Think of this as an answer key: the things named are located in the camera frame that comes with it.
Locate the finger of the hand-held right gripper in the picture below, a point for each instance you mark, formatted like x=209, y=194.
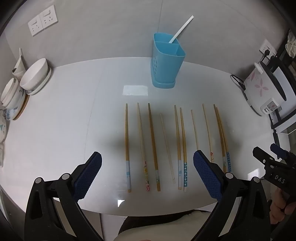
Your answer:
x=262, y=156
x=278, y=150

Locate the blue patterned bowl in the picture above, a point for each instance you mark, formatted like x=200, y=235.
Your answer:
x=9, y=114

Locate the white flowered rice cooker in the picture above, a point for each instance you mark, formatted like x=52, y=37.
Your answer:
x=261, y=88

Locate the person's right hand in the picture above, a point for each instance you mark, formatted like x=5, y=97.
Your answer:
x=278, y=208

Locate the blue plastic utensil holder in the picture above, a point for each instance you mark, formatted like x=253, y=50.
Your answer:
x=165, y=67

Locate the large white bowl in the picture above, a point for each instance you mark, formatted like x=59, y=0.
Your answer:
x=33, y=74

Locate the white wall socket with plug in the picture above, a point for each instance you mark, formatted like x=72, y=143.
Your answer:
x=267, y=46

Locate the white patterned bowl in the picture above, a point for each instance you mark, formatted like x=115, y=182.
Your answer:
x=11, y=92

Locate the person's clothing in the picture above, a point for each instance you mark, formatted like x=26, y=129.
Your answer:
x=161, y=223

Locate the brown chopstick blue dotted end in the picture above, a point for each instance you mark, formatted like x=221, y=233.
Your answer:
x=183, y=143
x=223, y=136

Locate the black metal rack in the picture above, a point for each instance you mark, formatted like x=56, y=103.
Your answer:
x=283, y=58

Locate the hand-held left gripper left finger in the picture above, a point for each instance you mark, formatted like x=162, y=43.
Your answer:
x=89, y=176

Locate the plain pale thin chopstick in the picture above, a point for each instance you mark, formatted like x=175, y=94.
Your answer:
x=195, y=132

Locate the white bowl teal triangle print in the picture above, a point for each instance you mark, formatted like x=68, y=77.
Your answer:
x=2, y=129

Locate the white mesh cloth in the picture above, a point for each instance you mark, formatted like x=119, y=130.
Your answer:
x=291, y=46

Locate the white plate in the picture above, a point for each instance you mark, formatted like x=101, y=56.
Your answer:
x=45, y=80

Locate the white plastic chopstick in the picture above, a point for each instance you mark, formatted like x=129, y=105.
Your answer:
x=184, y=24

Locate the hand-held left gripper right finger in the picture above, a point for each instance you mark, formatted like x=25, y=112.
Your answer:
x=207, y=176

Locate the white ceramic vessel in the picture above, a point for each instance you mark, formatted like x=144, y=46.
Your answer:
x=19, y=64

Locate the brown chopstick long white band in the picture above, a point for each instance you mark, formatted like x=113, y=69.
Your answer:
x=126, y=143

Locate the wooden plate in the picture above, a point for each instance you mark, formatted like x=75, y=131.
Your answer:
x=22, y=109

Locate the brown chopstick white blue band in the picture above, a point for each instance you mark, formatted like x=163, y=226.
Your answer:
x=177, y=143
x=219, y=132

